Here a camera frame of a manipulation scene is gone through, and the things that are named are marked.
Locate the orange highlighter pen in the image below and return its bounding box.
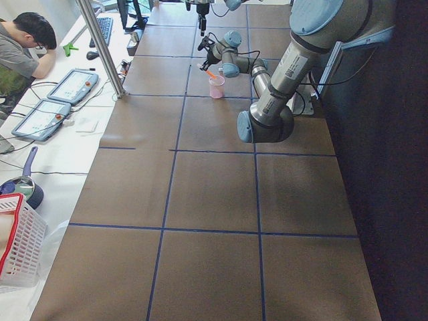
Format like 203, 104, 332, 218
197, 64, 218, 80

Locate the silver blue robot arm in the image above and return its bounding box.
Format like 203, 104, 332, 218
183, 0, 245, 37
198, 1, 397, 143

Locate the lower teach pendant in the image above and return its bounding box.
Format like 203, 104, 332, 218
11, 99, 72, 141

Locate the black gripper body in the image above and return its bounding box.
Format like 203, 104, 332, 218
202, 49, 222, 68
197, 3, 210, 17

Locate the white plastic basket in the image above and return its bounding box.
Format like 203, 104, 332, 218
1, 193, 47, 294

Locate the black computer mouse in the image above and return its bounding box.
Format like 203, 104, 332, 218
86, 51, 100, 61

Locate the seated person grey shirt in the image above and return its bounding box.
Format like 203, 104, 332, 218
0, 11, 58, 111

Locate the teach pendant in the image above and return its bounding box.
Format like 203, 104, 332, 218
47, 69, 99, 106
11, 99, 72, 141

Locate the pink mesh pen holder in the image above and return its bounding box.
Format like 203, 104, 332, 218
209, 75, 225, 99

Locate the blue saucepan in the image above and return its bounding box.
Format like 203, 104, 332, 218
1, 146, 44, 209

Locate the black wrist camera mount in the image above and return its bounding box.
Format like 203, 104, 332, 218
197, 32, 217, 51

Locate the upper teach pendant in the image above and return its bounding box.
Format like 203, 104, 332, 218
47, 69, 99, 106

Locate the black monitor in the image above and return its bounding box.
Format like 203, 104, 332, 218
116, 0, 151, 33

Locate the black keyboard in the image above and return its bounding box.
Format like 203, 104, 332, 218
96, 17, 114, 46

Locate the green plastic clamp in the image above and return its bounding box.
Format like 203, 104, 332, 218
63, 43, 78, 57

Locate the aluminium frame post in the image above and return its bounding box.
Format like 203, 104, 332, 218
76, 0, 126, 99

